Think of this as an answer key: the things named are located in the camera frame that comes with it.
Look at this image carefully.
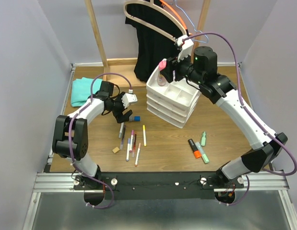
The peach capped white marker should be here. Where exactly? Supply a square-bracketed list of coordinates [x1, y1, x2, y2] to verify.
[134, 143, 141, 167]

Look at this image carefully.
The black orange highlighter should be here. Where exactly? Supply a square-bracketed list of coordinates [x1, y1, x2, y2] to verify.
[188, 139, 202, 159]

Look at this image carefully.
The blue capped white marker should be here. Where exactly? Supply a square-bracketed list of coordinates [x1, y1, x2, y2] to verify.
[126, 138, 131, 162]

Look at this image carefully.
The small tan eraser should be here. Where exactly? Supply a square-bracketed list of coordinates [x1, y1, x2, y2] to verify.
[112, 147, 120, 154]

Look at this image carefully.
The white drawer organizer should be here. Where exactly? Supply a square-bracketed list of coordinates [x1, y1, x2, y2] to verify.
[146, 68, 201, 128]

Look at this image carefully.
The blue wire hanger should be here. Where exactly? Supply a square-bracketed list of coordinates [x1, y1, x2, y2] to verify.
[170, 0, 209, 44]

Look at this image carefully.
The blue grey glue stick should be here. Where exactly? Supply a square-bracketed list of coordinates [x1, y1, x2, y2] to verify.
[129, 116, 141, 122]

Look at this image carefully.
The wooden clothes rack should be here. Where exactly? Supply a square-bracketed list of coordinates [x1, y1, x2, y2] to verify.
[85, 0, 210, 87]

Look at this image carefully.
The orange plastic hanger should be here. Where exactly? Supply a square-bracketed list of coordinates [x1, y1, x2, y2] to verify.
[160, 0, 193, 35]

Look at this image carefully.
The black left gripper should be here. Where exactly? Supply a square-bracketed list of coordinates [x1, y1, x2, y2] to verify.
[107, 92, 132, 123]

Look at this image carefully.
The small green highlighter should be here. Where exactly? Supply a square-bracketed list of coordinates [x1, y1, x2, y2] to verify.
[200, 131, 206, 146]

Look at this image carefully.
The teal folded cloth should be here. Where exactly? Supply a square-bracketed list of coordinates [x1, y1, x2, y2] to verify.
[71, 77, 93, 107]

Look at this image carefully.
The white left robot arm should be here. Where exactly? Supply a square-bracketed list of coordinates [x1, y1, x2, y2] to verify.
[52, 81, 138, 189]

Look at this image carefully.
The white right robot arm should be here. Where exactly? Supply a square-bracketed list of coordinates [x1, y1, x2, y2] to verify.
[158, 46, 288, 188]

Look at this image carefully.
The grey capped white marker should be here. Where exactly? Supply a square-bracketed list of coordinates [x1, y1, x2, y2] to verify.
[119, 122, 124, 138]

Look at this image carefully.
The red clear pen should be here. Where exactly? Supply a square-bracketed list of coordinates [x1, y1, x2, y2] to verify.
[131, 132, 137, 158]

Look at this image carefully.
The pink capped white marker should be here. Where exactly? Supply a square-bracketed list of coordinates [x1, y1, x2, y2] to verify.
[129, 129, 134, 152]

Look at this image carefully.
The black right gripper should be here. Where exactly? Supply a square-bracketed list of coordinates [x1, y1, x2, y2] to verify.
[159, 48, 203, 85]

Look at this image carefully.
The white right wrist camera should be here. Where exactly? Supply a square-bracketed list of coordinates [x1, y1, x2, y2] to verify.
[175, 34, 194, 62]

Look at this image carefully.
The yellow capped white marker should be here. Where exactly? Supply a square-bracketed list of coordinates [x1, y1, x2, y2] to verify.
[143, 125, 147, 147]

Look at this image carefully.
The grey green highlighter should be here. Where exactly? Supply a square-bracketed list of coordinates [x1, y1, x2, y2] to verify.
[195, 142, 210, 164]

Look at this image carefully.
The pink capped clear bottle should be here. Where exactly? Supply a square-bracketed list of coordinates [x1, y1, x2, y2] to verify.
[157, 59, 167, 86]

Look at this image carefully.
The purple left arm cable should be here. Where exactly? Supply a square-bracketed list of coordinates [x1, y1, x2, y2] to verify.
[68, 72, 133, 209]

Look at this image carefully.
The beige wooden hanger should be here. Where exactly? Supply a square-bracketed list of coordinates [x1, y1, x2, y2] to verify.
[123, 0, 190, 46]

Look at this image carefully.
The black hanging garment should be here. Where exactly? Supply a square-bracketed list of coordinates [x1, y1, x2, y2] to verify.
[125, 4, 182, 82]

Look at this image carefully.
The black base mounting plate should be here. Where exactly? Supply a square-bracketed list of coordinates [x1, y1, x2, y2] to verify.
[73, 171, 249, 206]

